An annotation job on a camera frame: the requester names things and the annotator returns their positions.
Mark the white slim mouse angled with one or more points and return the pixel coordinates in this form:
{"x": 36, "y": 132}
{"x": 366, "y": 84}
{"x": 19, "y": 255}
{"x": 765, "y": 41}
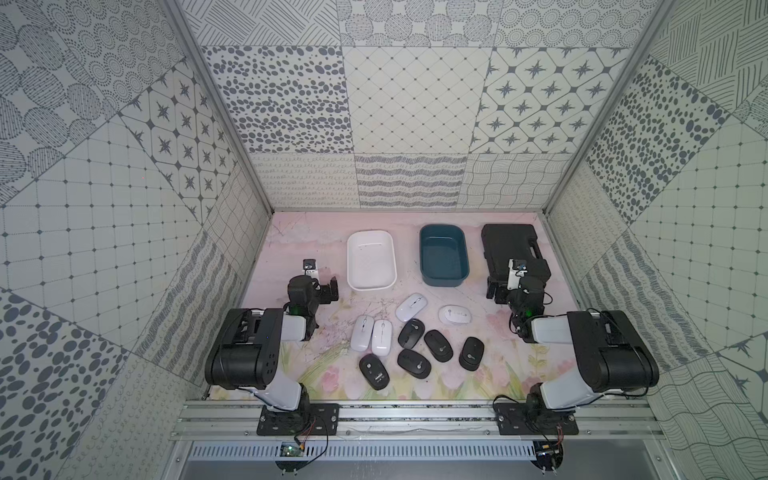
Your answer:
{"x": 411, "y": 307}

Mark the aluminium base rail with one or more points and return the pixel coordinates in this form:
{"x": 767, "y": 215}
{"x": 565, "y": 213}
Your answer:
{"x": 612, "y": 419}

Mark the black plastic tool case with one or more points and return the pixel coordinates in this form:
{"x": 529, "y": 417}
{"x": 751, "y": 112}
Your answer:
{"x": 505, "y": 242}

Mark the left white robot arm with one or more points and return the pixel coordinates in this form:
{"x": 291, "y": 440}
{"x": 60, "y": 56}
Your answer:
{"x": 245, "y": 354}

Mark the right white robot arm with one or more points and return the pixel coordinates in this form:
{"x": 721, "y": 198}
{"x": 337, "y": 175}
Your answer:
{"x": 611, "y": 359}

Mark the white oval mouse right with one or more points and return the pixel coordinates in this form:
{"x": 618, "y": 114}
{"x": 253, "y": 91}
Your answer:
{"x": 454, "y": 315}

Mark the white slotted cable duct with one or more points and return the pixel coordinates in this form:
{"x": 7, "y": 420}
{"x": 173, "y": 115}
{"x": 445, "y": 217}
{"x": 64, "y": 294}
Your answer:
{"x": 373, "y": 450}

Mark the black mouse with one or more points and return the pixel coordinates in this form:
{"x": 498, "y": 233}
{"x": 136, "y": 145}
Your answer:
{"x": 411, "y": 333}
{"x": 471, "y": 354}
{"x": 414, "y": 364}
{"x": 438, "y": 345}
{"x": 374, "y": 372}

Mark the white storage box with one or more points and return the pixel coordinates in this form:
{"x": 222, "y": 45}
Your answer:
{"x": 371, "y": 261}

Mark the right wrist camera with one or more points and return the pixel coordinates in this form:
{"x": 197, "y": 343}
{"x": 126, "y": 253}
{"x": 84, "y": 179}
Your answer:
{"x": 517, "y": 270}

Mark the green circuit board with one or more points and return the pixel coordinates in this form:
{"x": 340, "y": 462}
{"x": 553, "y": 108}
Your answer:
{"x": 290, "y": 450}

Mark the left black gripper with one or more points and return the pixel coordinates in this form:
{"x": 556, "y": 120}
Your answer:
{"x": 327, "y": 291}

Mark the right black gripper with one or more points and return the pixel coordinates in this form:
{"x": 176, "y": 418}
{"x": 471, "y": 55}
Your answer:
{"x": 501, "y": 290}

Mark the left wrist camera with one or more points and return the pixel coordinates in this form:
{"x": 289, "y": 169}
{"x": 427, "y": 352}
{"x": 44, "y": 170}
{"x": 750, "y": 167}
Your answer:
{"x": 310, "y": 268}

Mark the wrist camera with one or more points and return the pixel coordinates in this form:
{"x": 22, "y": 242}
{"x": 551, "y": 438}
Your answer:
{"x": 517, "y": 270}
{"x": 310, "y": 268}

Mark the teal storage box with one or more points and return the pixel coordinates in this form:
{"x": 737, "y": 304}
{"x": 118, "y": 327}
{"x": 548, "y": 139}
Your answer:
{"x": 443, "y": 255}

